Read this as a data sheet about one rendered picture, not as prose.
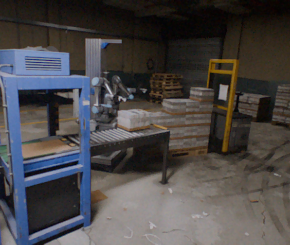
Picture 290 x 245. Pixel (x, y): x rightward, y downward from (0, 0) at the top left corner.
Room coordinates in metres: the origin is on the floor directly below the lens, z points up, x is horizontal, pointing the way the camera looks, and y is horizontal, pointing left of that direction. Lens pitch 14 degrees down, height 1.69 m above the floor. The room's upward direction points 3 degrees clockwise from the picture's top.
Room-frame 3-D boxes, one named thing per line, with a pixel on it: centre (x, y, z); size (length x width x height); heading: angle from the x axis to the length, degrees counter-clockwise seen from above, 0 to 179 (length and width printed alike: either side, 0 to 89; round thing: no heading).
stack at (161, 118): (4.32, -0.40, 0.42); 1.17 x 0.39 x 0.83; 114
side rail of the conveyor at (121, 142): (2.81, 0.15, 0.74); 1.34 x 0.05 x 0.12; 132
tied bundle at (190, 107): (4.49, -0.79, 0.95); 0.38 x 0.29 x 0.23; 25
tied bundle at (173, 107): (4.37, -0.52, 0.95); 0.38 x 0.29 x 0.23; 25
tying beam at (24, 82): (2.32, 1.08, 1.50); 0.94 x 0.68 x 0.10; 42
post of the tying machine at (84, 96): (2.19, 0.57, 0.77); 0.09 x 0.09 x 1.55; 42
